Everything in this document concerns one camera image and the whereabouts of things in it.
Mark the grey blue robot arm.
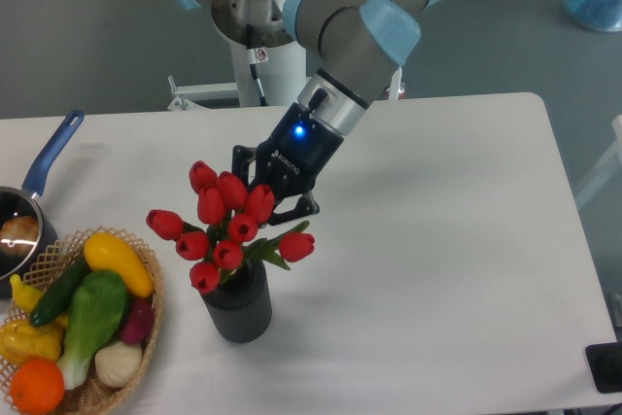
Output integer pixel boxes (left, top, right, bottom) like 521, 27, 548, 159
177, 0, 440, 225

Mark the woven wicker basket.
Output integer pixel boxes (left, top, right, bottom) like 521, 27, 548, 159
1, 227, 163, 414

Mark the white garlic bulb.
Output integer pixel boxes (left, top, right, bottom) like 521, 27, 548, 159
94, 340, 142, 388

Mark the yellow bell pepper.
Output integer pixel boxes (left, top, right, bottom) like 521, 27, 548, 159
1, 319, 63, 366

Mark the dark grey ribbed vase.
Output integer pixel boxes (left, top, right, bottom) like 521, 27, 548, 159
202, 260, 272, 343

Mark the yellow squash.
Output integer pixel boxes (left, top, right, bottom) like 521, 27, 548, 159
84, 232, 155, 298

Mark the red tulip bouquet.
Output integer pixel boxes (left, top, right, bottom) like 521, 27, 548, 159
146, 160, 315, 295

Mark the white frame at right edge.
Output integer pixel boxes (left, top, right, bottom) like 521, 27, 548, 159
574, 115, 621, 210

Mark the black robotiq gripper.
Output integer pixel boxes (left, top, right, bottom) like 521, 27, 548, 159
231, 103, 344, 225

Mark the brown bread roll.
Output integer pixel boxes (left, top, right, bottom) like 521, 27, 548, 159
1, 216, 39, 258

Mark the green cucumber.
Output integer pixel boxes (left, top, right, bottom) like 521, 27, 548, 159
29, 256, 91, 328

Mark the blue handled saucepan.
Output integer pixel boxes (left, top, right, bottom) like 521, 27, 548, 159
1, 110, 85, 299

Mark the orange fruit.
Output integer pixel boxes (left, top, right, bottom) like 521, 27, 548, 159
9, 358, 65, 414

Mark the purple red onion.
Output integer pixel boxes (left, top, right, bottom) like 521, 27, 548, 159
120, 298, 155, 344

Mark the green bok choy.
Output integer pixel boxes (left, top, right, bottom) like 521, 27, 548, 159
57, 270, 128, 391

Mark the black device at table edge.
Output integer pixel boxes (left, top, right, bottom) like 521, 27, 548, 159
585, 342, 621, 394

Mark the yellow banana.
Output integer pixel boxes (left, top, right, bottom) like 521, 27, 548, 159
10, 274, 44, 315

